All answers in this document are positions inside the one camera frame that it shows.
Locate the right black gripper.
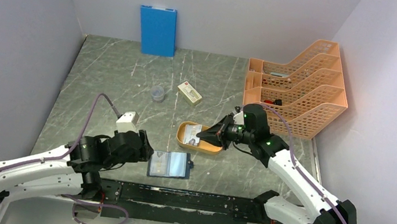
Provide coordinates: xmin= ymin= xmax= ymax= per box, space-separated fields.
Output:
xmin=195 ymin=108 xmax=257 ymax=154

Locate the orange oval tray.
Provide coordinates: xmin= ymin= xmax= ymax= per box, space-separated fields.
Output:
xmin=176 ymin=121 xmax=222 ymax=155

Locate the blue leather card holder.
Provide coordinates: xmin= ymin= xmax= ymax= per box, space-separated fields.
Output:
xmin=147 ymin=151 xmax=194 ymax=179

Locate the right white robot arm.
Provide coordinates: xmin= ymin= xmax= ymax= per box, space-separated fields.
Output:
xmin=197 ymin=103 xmax=357 ymax=224

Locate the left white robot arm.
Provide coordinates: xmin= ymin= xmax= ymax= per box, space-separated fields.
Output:
xmin=0 ymin=130 xmax=154 ymax=204

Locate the stack of grey VIP cards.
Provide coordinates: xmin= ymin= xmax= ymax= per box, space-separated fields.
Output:
xmin=183 ymin=124 xmax=203 ymax=146

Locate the small green white box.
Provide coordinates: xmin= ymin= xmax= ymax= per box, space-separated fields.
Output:
xmin=177 ymin=81 xmax=203 ymax=106

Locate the small clear plastic cup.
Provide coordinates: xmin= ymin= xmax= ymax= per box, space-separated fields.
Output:
xmin=150 ymin=85 xmax=165 ymax=103

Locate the red black item in organizer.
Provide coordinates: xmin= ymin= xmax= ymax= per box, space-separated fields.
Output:
xmin=264 ymin=99 xmax=283 ymax=106

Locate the orange mesh file organizer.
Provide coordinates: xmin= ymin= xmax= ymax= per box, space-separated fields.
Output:
xmin=242 ymin=39 xmax=348 ymax=140

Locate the blue rectangular box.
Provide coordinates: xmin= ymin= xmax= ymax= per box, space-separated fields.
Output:
xmin=140 ymin=5 xmax=178 ymax=57

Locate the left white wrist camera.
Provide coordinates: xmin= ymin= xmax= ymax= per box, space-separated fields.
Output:
xmin=116 ymin=111 xmax=139 ymax=133

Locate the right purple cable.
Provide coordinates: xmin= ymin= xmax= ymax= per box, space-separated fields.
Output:
xmin=244 ymin=104 xmax=376 ymax=224

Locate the purple cable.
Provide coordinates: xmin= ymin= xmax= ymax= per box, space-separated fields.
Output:
xmin=244 ymin=104 xmax=376 ymax=224
xmin=0 ymin=79 xmax=124 ymax=224

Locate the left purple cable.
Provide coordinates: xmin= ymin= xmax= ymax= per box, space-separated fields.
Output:
xmin=0 ymin=79 xmax=124 ymax=224

